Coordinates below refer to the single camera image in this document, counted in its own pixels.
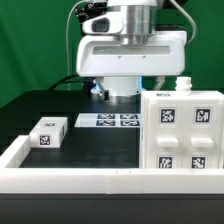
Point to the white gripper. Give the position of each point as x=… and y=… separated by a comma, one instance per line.
x=104, y=56

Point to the white cabinet body box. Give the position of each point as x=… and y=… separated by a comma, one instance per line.
x=149, y=99

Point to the white cabinet top block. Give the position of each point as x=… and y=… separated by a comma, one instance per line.
x=49, y=132

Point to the white cabinet door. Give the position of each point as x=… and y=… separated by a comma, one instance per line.
x=168, y=135
x=203, y=126

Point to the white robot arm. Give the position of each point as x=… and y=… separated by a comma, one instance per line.
x=123, y=44

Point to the white base tag plate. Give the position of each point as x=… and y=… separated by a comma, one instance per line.
x=108, y=120

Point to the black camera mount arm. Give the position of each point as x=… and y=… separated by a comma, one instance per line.
x=88, y=11

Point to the white obstacle fence frame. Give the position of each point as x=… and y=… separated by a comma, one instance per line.
x=14, y=179

